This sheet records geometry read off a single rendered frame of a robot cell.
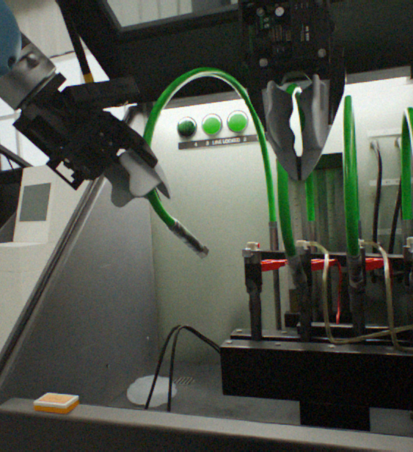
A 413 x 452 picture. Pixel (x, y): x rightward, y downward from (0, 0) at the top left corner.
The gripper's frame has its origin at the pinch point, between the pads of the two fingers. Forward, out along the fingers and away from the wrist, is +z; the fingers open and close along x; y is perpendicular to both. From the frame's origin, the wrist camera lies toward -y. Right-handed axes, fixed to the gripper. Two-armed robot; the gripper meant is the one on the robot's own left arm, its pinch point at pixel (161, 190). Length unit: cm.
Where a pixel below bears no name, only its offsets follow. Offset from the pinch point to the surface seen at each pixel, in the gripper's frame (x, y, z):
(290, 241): 13.2, 1.4, 14.0
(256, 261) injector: -0.2, -3.2, 20.2
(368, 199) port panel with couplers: 3, -33, 38
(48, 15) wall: -450, -411, -94
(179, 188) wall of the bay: -31.4, -27.5, 14.6
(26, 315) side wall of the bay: -23.2, 18.5, 0.5
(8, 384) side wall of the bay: -20.3, 28.4, 3.5
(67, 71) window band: -447, -367, -32
